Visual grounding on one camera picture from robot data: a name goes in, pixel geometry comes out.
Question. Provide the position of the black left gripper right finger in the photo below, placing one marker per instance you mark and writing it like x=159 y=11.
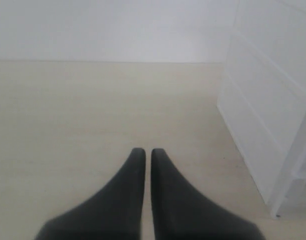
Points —
x=181 y=212

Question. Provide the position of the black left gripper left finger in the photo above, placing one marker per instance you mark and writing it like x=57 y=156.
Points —
x=113 y=213

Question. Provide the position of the white translucent drawer cabinet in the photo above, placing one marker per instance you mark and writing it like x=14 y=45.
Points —
x=263 y=99

